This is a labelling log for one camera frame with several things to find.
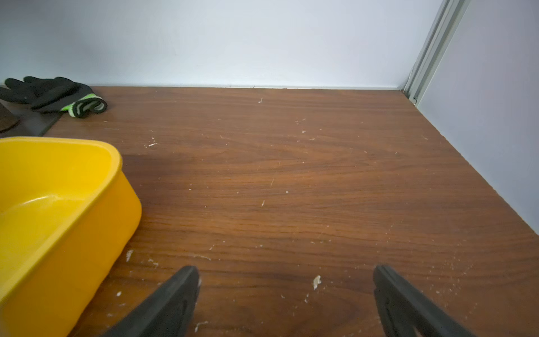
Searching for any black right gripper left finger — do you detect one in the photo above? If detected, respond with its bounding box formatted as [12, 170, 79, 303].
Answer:
[103, 265, 200, 336]

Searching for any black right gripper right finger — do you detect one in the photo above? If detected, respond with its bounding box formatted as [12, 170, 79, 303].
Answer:
[373, 265, 473, 336]

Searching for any yellow plastic storage box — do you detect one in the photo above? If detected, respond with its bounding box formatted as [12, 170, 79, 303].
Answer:
[1, 137, 142, 336]

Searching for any black green work glove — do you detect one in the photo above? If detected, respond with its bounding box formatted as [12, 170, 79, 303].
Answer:
[1, 76, 108, 119]

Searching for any dark metal tree base plate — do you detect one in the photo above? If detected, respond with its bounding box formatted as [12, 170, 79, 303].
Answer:
[1, 101, 63, 138]

